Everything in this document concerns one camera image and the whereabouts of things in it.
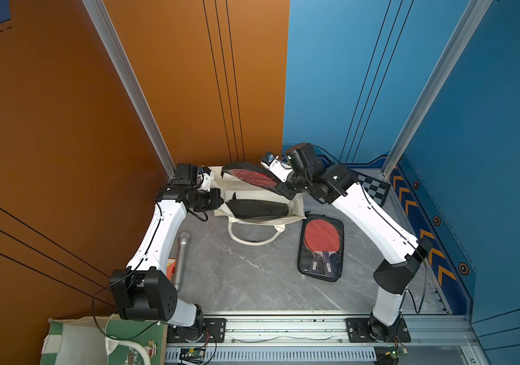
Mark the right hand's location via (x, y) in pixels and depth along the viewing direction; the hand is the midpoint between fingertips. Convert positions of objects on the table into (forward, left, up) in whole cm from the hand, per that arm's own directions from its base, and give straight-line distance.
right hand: (281, 176), depth 74 cm
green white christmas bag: (-45, +41, -7) cm, 61 cm away
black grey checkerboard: (+20, -48, -30) cm, 60 cm away
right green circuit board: (-44, -35, -34) cm, 66 cm away
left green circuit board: (-45, +28, -35) cm, 63 cm away
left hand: (0, +21, -11) cm, 23 cm away
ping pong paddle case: (-10, -17, -30) cm, 36 cm away
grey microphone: (-12, +39, -30) cm, 50 cm away
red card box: (-18, +42, -31) cm, 55 cm away
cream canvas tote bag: (+16, +15, -27) cm, 35 cm away
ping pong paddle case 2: (+7, +11, -27) cm, 30 cm away
